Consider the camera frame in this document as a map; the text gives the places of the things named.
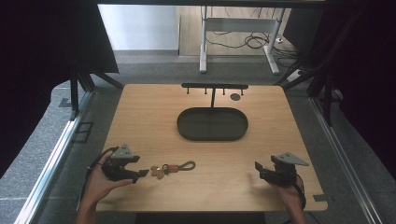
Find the black metal stand legs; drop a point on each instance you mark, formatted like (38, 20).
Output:
(81, 85)
(320, 87)

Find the grey tape piece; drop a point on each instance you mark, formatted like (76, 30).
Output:
(320, 197)

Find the black curtain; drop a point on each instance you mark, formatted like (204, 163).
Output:
(358, 62)
(37, 62)

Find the white power strip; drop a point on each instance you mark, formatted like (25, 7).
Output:
(294, 75)

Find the round dark table grommet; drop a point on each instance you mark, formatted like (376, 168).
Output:
(235, 96)

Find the person's left hand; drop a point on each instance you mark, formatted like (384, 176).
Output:
(101, 183)

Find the black key rack with tray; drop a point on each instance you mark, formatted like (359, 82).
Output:
(212, 123)

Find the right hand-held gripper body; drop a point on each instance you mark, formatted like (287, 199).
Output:
(281, 171)

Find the white metal desk frame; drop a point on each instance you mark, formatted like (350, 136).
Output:
(207, 34)

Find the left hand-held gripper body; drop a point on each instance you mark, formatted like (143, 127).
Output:
(120, 161)

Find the person's right hand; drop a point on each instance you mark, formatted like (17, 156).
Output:
(288, 196)

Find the aluminium rail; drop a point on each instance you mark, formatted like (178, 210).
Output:
(51, 168)
(342, 161)

